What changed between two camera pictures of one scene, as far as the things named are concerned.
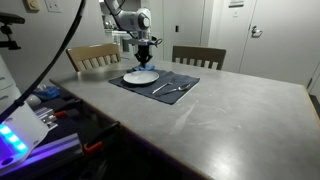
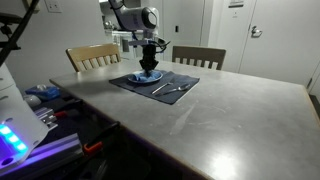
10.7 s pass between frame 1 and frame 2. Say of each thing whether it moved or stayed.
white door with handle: stayed
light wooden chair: stayed
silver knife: stayed
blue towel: moved
